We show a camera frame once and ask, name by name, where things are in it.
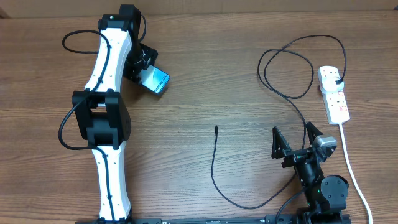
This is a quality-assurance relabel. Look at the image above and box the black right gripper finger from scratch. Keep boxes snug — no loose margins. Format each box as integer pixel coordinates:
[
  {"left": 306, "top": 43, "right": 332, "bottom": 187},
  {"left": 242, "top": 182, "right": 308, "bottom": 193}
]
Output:
[
  {"left": 271, "top": 126, "right": 292, "bottom": 159},
  {"left": 305, "top": 121, "right": 323, "bottom": 144}
]

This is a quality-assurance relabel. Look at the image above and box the blue smartphone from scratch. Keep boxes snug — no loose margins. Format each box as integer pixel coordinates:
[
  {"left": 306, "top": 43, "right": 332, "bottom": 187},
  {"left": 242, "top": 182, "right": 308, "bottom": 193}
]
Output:
[{"left": 139, "top": 65, "right": 170, "bottom": 95}]

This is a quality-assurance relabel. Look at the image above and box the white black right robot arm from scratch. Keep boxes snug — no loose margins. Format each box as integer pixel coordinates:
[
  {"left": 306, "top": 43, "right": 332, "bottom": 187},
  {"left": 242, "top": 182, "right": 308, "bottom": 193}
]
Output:
[{"left": 266, "top": 122, "right": 351, "bottom": 223}]

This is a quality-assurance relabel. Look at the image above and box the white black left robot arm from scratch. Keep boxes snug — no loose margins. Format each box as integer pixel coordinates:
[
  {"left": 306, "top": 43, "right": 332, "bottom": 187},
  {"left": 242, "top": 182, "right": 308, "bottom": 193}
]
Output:
[{"left": 72, "top": 4, "right": 170, "bottom": 223}]

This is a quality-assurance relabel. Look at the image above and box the white charger plug adapter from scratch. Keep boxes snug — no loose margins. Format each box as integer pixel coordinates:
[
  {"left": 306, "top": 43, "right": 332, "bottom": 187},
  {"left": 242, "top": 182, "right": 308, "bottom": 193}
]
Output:
[{"left": 320, "top": 76, "right": 345, "bottom": 94}]

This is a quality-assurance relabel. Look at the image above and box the white power strip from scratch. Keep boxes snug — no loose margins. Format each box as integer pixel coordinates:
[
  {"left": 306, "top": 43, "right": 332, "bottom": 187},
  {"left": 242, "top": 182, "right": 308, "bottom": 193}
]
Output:
[{"left": 318, "top": 65, "right": 350, "bottom": 125}]

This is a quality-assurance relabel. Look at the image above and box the white power strip cord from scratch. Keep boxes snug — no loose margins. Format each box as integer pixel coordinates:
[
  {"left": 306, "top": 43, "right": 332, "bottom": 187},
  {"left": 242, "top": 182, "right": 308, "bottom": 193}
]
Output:
[{"left": 338, "top": 122, "right": 374, "bottom": 224}]

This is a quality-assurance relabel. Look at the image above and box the black charging cable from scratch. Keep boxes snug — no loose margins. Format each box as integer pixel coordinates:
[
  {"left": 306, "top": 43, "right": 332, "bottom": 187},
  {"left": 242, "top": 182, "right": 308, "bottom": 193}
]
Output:
[{"left": 210, "top": 34, "right": 348, "bottom": 210}]

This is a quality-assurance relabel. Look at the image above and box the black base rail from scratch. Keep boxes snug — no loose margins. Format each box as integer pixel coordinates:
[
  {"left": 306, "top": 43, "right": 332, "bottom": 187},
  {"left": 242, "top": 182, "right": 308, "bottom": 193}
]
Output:
[{"left": 75, "top": 214, "right": 352, "bottom": 224}]

